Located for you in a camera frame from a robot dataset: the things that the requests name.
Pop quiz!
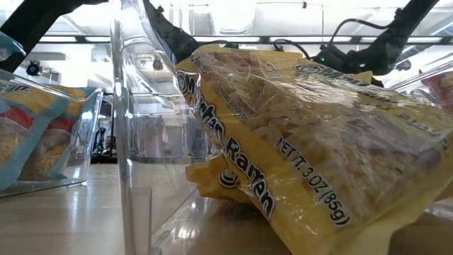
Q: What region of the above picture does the red Maruchan ramen packet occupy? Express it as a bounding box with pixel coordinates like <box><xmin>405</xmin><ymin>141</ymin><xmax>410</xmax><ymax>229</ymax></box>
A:
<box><xmin>420</xmin><ymin>70</ymin><xmax>453</xmax><ymax>115</ymax></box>

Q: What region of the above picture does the silver ventilation duct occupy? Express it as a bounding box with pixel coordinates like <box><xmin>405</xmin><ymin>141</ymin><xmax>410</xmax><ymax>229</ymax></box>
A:
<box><xmin>210</xmin><ymin>0</ymin><xmax>258</xmax><ymax>35</ymax></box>

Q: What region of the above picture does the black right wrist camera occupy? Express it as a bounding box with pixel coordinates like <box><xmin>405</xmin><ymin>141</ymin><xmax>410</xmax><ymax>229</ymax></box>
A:
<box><xmin>313</xmin><ymin>43</ymin><xmax>352</xmax><ymax>74</ymax></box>

